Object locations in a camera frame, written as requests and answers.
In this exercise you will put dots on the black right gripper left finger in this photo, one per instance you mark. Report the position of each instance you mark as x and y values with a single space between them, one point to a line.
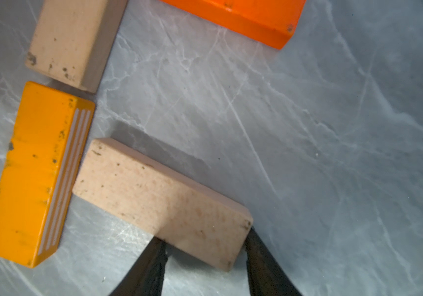
146 276

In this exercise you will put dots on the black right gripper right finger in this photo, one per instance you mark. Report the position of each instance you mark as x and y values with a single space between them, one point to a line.
265 275

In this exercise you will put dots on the beige wooden block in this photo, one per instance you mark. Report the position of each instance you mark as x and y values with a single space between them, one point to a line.
182 212
73 40

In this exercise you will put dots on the long orange block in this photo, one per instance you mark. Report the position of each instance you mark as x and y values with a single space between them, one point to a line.
271 22

